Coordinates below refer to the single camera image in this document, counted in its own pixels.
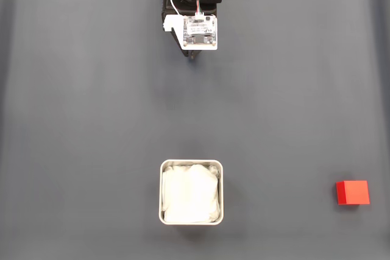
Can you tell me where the camera board on white mount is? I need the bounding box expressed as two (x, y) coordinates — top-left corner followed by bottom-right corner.
(163, 13), (219, 51)

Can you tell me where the red cube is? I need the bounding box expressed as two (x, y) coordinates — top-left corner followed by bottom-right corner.
(336, 180), (371, 206)

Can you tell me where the white crumpled cloth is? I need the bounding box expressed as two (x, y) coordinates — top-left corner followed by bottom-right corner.
(161, 164), (221, 223)

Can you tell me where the square metal box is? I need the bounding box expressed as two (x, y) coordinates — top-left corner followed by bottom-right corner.
(158, 158), (225, 226)

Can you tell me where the grey table mat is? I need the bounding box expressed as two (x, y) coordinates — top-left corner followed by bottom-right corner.
(0, 0), (390, 260)

